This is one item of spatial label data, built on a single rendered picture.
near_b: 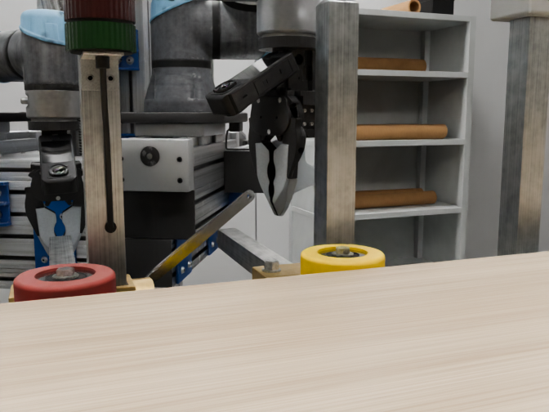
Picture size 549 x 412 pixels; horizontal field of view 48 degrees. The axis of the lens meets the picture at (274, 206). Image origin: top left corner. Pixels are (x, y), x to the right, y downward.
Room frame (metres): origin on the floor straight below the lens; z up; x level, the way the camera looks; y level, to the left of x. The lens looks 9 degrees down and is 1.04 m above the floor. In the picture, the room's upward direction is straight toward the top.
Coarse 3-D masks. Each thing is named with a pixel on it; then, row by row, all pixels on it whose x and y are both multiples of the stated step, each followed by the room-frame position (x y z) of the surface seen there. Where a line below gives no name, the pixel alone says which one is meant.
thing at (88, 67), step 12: (132, 24) 0.56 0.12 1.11; (84, 60) 0.58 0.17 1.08; (96, 60) 0.55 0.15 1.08; (108, 60) 0.55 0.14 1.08; (84, 72) 0.58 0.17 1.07; (96, 72) 0.58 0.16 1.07; (108, 72) 0.58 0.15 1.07; (84, 84) 0.58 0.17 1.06; (96, 84) 0.58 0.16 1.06; (108, 84) 0.58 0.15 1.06; (108, 120) 0.57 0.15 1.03; (108, 132) 0.57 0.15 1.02; (108, 144) 0.57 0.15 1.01; (108, 156) 0.58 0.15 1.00; (108, 168) 0.58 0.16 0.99; (108, 180) 0.58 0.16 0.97; (108, 192) 0.58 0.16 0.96; (108, 204) 0.58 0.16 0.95; (108, 216) 0.58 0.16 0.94; (108, 228) 0.58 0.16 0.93
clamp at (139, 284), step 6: (132, 282) 0.60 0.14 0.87; (138, 282) 0.60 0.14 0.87; (144, 282) 0.60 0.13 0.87; (150, 282) 0.61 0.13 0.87; (12, 288) 0.58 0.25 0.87; (120, 288) 0.58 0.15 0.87; (126, 288) 0.58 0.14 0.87; (132, 288) 0.58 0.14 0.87; (138, 288) 0.60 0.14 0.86; (144, 288) 0.60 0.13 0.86; (150, 288) 0.60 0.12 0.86; (12, 294) 0.56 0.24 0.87; (12, 300) 0.55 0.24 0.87
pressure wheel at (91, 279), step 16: (32, 272) 0.50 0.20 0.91; (48, 272) 0.51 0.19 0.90; (64, 272) 0.49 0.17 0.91; (80, 272) 0.51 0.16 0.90; (96, 272) 0.50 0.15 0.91; (112, 272) 0.50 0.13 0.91; (16, 288) 0.47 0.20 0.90; (32, 288) 0.46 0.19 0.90; (48, 288) 0.46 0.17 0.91; (64, 288) 0.46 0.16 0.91; (80, 288) 0.46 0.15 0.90; (96, 288) 0.47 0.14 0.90; (112, 288) 0.49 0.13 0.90
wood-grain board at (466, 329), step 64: (512, 256) 0.58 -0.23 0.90; (0, 320) 0.40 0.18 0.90; (64, 320) 0.40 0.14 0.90; (128, 320) 0.40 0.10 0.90; (192, 320) 0.40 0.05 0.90; (256, 320) 0.40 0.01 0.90; (320, 320) 0.40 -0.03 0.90; (384, 320) 0.40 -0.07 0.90; (448, 320) 0.40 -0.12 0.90; (512, 320) 0.40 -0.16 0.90; (0, 384) 0.30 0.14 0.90; (64, 384) 0.30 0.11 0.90; (128, 384) 0.30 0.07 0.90; (192, 384) 0.30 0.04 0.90; (256, 384) 0.30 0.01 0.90; (320, 384) 0.30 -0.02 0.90; (384, 384) 0.30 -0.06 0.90; (448, 384) 0.30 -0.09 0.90; (512, 384) 0.30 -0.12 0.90
